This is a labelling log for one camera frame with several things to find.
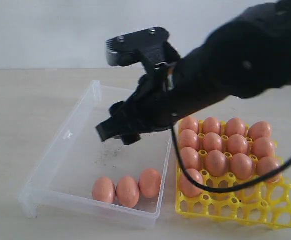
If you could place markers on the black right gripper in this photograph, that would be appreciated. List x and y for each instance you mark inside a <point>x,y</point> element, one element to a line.
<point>155,105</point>

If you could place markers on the brown egg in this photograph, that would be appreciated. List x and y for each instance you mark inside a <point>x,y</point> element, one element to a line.
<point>188,139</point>
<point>263,147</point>
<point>261,129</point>
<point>190,158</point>
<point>211,142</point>
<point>189,123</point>
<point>150,183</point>
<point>211,125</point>
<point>237,144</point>
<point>216,163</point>
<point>127,191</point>
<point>235,126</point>
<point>104,190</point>
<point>241,166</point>
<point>186,187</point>
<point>266,165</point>

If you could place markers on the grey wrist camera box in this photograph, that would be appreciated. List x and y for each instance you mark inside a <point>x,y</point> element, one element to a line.
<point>150,47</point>

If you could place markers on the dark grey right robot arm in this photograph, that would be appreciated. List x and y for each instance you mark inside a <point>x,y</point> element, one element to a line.
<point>243,58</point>

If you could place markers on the clear plastic bin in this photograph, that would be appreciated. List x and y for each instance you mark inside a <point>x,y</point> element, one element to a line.
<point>77,157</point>

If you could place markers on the yellow plastic egg tray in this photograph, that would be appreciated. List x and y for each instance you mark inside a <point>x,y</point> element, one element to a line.
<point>264,203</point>

